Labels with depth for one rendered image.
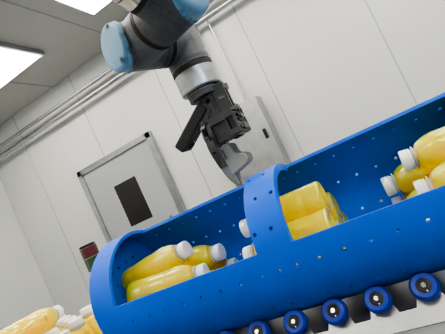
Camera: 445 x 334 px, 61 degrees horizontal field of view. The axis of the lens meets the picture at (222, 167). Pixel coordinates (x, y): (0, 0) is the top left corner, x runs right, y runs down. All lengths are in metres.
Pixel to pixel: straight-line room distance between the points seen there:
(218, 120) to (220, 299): 0.34
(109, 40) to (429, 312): 0.70
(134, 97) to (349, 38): 2.51
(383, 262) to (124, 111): 4.43
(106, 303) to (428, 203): 0.64
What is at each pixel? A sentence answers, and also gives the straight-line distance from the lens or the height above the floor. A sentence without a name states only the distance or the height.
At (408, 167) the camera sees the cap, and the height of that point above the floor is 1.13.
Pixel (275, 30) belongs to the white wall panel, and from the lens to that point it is 4.20.
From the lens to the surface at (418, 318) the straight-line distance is 0.71.
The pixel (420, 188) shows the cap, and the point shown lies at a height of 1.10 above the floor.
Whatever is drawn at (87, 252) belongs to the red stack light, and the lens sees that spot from 1.53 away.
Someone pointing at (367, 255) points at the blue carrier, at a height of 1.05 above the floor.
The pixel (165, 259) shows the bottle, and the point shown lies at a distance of 0.88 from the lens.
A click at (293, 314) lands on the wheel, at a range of 0.75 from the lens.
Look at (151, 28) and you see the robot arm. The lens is 0.68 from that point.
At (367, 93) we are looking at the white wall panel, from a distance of 4.00.
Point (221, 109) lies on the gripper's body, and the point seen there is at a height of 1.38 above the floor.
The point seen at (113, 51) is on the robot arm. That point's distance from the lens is 0.74.
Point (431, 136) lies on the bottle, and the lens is 0.73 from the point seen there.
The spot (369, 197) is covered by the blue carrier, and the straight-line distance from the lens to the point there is 0.90.
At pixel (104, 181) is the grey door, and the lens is 5.09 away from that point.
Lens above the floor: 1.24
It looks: 3 degrees up
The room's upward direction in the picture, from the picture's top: 25 degrees counter-clockwise
